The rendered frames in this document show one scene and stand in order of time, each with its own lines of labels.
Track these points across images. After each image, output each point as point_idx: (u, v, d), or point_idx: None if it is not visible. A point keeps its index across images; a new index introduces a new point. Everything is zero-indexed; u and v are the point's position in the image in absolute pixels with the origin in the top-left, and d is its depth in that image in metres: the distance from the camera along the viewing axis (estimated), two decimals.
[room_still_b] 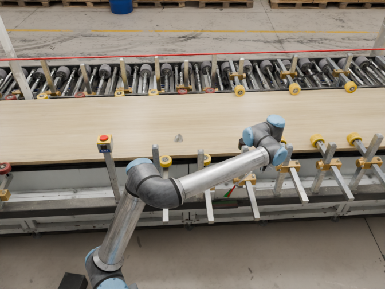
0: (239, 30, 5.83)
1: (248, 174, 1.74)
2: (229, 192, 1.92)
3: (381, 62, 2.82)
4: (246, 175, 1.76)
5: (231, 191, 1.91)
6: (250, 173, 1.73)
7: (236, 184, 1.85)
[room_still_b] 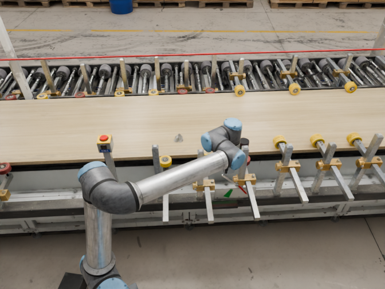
0: (239, 30, 5.83)
1: (225, 177, 1.75)
2: (243, 191, 1.92)
3: (381, 62, 2.82)
4: (226, 179, 1.76)
5: (243, 190, 1.91)
6: (224, 176, 1.74)
7: (235, 184, 1.85)
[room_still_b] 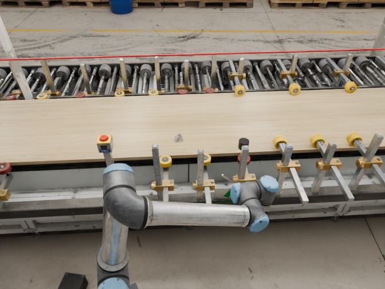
0: (239, 30, 5.83)
1: (225, 177, 1.75)
2: None
3: (381, 62, 2.82)
4: (226, 179, 1.76)
5: None
6: (224, 176, 1.74)
7: None
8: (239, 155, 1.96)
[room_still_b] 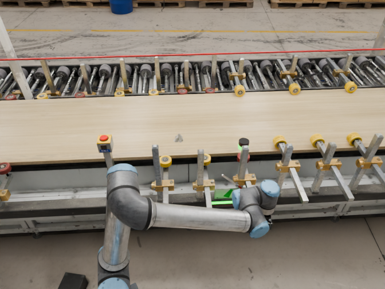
0: (239, 30, 5.83)
1: (225, 177, 1.75)
2: None
3: (381, 62, 2.82)
4: (226, 179, 1.76)
5: None
6: (224, 176, 1.74)
7: (235, 184, 1.85)
8: (239, 153, 1.97)
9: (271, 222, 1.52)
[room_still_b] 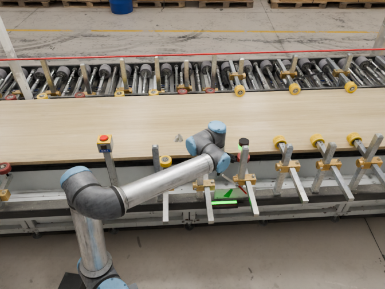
0: (239, 30, 5.83)
1: (225, 177, 1.75)
2: (243, 191, 1.92)
3: (381, 62, 2.82)
4: (226, 179, 1.76)
5: (243, 190, 1.91)
6: (224, 176, 1.74)
7: (235, 184, 1.85)
8: (239, 153, 1.97)
9: None
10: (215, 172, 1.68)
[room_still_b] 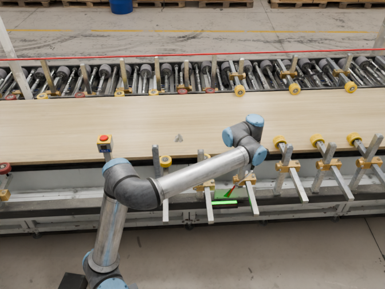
0: (239, 30, 5.83)
1: (248, 174, 1.74)
2: (229, 192, 1.92)
3: (381, 62, 2.82)
4: (246, 175, 1.76)
5: (231, 191, 1.91)
6: (250, 173, 1.73)
7: (236, 184, 1.85)
8: None
9: None
10: (248, 167, 1.67)
